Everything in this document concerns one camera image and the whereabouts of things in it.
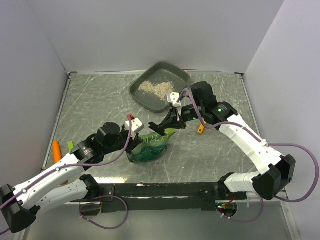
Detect beige litter granules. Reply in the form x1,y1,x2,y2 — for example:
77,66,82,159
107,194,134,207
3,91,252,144
138,81,175,100

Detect green litter bag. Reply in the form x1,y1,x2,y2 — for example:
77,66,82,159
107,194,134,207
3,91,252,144
126,128,177,163

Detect green plastic block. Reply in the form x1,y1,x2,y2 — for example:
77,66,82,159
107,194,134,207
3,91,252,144
67,141,74,152

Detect aluminium frame rail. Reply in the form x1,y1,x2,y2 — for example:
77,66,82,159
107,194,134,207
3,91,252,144
245,190,289,201

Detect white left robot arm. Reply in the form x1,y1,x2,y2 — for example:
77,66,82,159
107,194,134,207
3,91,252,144
0,118,144,233

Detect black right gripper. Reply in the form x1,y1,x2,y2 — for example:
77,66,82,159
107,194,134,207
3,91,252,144
160,103,205,130

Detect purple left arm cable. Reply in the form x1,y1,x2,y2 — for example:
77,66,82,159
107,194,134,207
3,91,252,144
0,122,133,233

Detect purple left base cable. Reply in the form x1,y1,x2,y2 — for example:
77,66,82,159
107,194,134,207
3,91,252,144
78,195,129,230

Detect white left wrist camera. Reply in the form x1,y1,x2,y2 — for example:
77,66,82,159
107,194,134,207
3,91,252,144
124,113,145,139

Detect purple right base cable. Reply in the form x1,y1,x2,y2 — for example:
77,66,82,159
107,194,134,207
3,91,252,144
216,197,265,223

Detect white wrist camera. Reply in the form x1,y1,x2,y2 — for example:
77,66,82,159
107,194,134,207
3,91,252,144
124,113,145,139
164,92,182,116

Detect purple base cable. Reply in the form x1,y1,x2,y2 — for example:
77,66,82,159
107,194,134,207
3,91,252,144
78,195,129,230
216,197,265,223

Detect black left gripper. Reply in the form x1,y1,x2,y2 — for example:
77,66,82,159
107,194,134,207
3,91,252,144
103,123,143,155

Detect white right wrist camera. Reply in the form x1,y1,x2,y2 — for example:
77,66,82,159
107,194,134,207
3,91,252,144
164,92,182,116

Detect grey litter tray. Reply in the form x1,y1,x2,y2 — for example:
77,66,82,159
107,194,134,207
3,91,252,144
129,62,190,114

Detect yellow plastic scoop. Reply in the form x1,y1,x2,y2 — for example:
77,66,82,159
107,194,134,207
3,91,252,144
197,124,205,135

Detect orange toy carrot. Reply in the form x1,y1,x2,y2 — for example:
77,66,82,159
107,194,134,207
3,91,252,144
52,140,69,186

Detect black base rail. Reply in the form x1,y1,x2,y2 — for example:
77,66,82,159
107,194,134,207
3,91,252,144
79,182,247,213

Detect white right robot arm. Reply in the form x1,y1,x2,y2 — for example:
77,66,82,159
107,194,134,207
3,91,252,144
158,81,296,200

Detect black bag clip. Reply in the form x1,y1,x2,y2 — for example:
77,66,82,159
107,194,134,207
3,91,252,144
148,122,166,136

